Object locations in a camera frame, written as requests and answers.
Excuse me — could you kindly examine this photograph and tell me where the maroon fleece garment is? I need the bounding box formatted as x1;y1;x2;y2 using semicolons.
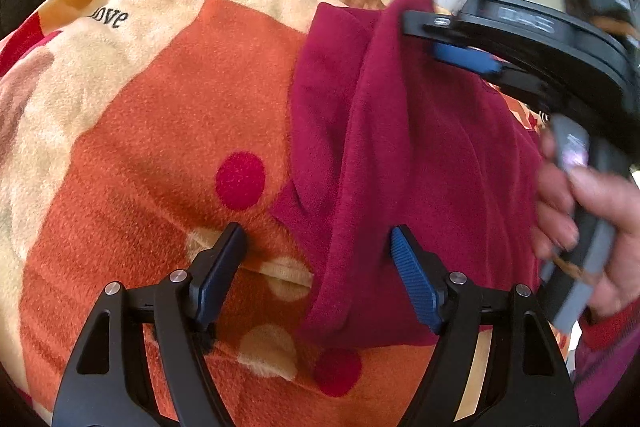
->
272;0;551;350

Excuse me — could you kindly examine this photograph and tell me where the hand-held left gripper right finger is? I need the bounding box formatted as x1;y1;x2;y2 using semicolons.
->
390;225;581;427

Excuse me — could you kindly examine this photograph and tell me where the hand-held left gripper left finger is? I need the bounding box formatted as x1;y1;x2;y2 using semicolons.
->
51;223;248;427

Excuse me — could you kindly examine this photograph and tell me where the person's right forearm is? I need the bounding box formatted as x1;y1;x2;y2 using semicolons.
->
570;299;640;419

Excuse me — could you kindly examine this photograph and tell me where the person's right hand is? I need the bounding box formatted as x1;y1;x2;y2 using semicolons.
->
531;127;640;323

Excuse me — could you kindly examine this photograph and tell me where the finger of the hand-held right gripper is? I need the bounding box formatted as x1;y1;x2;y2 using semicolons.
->
400;8;477;44
431;43;551;110

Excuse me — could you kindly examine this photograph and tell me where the orange red printed blanket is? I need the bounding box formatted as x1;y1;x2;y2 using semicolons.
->
0;0;576;427

